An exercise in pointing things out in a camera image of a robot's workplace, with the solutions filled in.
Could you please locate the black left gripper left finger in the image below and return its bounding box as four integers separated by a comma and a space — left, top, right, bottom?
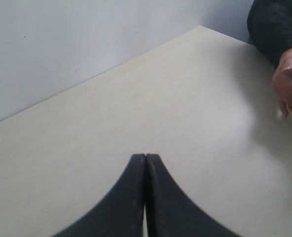
55, 154, 146, 237

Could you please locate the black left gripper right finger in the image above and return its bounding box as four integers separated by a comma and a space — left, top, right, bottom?
145, 154, 237, 237

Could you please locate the black sleeved forearm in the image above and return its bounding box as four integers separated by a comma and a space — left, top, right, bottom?
247, 0, 292, 68

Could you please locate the person's open bare hand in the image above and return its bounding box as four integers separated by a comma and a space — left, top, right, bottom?
272, 49, 292, 117

